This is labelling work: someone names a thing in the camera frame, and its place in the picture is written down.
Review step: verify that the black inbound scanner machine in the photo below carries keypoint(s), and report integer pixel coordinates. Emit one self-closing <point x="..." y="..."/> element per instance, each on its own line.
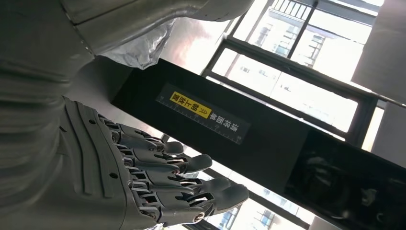
<point x="272" y="152"/>

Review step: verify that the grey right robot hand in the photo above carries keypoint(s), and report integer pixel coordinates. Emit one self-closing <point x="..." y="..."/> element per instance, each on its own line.
<point x="95" y="158"/>

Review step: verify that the ruler label with yellow patch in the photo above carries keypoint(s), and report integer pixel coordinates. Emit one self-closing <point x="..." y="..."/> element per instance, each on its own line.
<point x="203" y="112"/>

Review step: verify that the dark window frame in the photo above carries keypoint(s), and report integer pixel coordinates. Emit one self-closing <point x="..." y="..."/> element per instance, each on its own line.
<point x="361" y="117"/>

